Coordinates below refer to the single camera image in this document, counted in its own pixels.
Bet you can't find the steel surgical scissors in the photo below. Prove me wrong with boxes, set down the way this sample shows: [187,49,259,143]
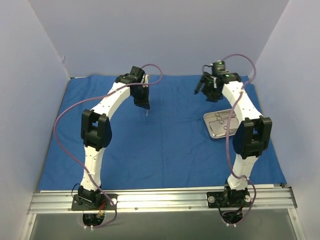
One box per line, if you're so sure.
[216,113,239,125]

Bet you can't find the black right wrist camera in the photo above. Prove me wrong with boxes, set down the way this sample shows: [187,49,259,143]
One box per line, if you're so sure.
[211,60,228,76]

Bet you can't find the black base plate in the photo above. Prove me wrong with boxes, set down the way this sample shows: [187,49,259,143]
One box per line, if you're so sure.
[71,193,118,211]
[206,190,252,208]

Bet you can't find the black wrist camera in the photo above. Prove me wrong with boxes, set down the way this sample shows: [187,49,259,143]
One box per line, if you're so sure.
[129,66,145,79]
[211,60,228,76]

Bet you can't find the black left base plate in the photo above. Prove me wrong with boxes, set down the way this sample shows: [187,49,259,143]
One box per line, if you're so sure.
[71,193,118,211]

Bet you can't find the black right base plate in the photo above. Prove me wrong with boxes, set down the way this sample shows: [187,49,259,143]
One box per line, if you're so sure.
[206,190,252,208]

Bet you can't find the stainless steel instrument tray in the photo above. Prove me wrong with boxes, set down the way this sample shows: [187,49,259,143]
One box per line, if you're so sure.
[203,109,239,140]

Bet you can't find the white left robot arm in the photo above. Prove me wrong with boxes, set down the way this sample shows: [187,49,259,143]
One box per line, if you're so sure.
[78,70,150,210]

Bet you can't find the aluminium frame rail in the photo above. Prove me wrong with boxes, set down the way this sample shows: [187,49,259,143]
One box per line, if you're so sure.
[28,184,297,214]

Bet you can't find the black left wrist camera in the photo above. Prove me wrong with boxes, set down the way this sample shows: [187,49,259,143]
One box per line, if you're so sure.
[129,66,145,79]

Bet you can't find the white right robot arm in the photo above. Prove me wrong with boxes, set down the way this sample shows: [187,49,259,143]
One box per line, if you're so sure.
[194,72,272,207]

